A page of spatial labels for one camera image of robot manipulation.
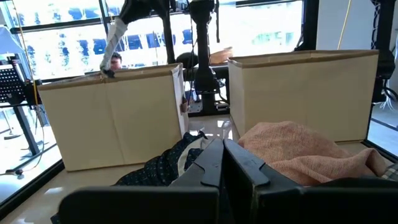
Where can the person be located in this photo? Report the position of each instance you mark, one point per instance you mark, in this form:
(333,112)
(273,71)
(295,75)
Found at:
(116,62)

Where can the beige fabric storage bin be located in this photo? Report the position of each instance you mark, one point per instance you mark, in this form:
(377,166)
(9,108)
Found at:
(304,99)
(109,124)

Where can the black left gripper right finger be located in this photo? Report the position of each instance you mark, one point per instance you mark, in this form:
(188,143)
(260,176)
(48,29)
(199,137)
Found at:
(264,202)

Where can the navy dotted shirt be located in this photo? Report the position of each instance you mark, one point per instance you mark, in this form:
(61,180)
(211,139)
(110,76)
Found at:
(161,168)

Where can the white garment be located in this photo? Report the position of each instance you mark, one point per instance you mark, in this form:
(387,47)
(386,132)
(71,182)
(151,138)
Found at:
(113,40)

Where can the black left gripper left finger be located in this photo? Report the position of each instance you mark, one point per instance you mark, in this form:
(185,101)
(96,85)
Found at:
(186,202)

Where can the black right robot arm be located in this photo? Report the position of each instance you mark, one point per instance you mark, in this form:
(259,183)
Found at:
(202,62)

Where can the black perforated panel stand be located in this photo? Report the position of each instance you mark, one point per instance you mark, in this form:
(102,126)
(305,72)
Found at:
(11,84)

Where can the pink knit shirt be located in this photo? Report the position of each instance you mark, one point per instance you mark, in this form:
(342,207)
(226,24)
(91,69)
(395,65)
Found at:
(311,155)

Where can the blue plaid shirt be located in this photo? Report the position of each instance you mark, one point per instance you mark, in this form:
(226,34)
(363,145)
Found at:
(391,172)

